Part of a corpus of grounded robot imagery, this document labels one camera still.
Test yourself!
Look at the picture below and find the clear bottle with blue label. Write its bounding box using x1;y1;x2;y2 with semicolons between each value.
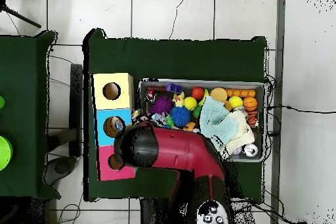
151;112;169;128

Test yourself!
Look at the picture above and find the large polka dot cloth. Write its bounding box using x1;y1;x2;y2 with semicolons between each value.
131;109;149;125

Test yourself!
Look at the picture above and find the mint green muslin cloth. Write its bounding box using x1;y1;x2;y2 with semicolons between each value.
199;95;240;154

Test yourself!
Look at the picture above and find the crushed clear plastic bottle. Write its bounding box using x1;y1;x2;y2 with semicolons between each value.
112;117;126;133

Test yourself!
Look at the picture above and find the shallow clear mesh bin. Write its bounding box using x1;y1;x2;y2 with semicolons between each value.
136;78;269;163

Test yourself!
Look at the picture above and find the wooden box with three holes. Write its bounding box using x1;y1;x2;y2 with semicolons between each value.
90;72;139;182

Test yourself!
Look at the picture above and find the purple spiky toy with eyes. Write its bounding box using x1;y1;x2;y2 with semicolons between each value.
148;96;173;116

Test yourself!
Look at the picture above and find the blue spiky ball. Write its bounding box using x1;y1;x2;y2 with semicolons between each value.
170;106;192;127

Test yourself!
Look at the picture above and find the yellow plush duck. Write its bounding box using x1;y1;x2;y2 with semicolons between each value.
172;91;186;108

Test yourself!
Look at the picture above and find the purple toy block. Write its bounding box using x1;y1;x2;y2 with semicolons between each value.
165;83;183;93

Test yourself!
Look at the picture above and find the yellow ball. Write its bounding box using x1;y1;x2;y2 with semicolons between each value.
228;95;244;109

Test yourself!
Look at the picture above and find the orange toy basketball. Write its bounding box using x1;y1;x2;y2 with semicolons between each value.
242;97;259;112

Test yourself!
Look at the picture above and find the silver drink can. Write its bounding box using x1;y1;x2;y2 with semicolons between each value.
243;143;259;158

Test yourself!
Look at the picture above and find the dark green side table cloth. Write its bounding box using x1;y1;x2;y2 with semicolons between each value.
0;30;62;200

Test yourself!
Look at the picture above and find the large bright green round object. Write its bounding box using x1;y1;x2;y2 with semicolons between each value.
0;135;14;171

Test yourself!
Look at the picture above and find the black tripod leg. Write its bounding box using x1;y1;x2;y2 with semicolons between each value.
0;4;42;29

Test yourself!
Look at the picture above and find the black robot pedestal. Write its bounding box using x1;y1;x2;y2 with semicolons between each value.
140;198;190;224

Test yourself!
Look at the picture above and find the black power cable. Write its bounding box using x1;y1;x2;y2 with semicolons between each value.
267;104;336;114

